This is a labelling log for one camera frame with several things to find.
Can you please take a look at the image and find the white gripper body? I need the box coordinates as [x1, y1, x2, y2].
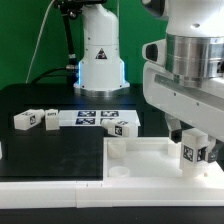
[143, 62, 224, 142]

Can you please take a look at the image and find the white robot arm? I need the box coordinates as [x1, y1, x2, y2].
[74, 0, 224, 162]

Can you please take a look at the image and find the black cable bundle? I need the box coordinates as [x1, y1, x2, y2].
[30, 65, 75, 84]

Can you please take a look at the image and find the white cable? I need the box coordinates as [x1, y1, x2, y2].
[25, 0, 56, 84]

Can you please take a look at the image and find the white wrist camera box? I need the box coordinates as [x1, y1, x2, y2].
[142, 39, 166, 67]

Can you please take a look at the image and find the white square tabletop part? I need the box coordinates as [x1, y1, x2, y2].
[103, 137, 224, 186]

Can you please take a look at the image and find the white tag base sheet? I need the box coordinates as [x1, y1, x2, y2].
[59, 110, 140, 126]

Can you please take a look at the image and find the white front fence bar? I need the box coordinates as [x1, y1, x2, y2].
[0, 178, 224, 209]

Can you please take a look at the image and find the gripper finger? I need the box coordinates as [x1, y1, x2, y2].
[205, 136, 224, 163]
[165, 114, 182, 143]

